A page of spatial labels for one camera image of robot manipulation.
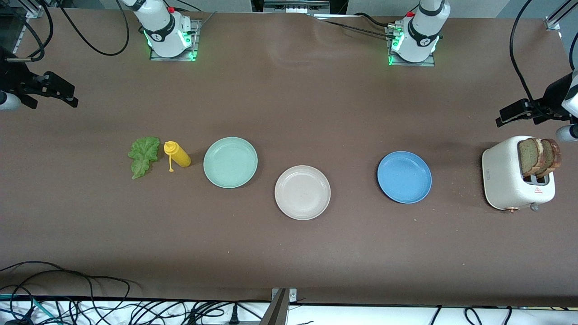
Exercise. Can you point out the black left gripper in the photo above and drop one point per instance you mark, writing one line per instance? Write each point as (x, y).
(553, 97)

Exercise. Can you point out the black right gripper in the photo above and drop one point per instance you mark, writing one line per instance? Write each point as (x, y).
(12, 76)

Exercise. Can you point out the brown bread slice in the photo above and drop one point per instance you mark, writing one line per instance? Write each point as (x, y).
(548, 158)
(528, 155)

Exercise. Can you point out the green lettuce leaf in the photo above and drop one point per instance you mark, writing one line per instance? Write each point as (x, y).
(144, 155)

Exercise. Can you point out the yellow mustard squeeze bottle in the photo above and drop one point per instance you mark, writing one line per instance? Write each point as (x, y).
(180, 157)

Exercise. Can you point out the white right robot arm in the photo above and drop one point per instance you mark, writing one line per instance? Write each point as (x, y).
(162, 31)

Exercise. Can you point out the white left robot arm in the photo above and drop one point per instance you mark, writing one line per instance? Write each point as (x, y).
(422, 36)

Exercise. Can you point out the blue plate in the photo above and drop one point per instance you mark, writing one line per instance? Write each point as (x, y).
(404, 177)

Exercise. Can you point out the mint green plate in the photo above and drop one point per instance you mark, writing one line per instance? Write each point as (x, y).
(230, 162)

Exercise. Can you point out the beige plate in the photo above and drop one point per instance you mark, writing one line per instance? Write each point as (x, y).
(302, 192)

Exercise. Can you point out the white toaster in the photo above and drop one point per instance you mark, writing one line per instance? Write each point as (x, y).
(501, 176)

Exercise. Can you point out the black power plug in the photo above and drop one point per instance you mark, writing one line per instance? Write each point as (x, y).
(234, 316)

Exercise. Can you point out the aluminium frame rail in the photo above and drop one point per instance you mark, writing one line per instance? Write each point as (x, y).
(552, 23)
(31, 13)

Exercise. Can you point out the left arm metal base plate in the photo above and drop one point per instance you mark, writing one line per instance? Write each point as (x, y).
(424, 64)

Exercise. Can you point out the grey metal table bracket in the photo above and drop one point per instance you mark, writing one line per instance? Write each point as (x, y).
(277, 311)

